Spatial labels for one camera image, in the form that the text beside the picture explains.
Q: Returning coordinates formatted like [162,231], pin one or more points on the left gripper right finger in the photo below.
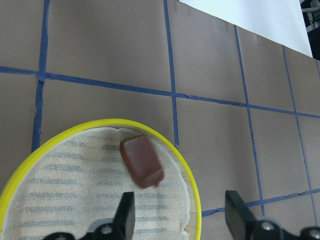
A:
[243,225]

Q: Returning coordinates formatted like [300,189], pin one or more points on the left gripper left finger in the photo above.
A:
[120,227]

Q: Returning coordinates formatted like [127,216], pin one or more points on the yellow steamer layer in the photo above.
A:
[78,178]

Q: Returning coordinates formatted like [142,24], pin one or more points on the brown bun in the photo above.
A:
[141,161]

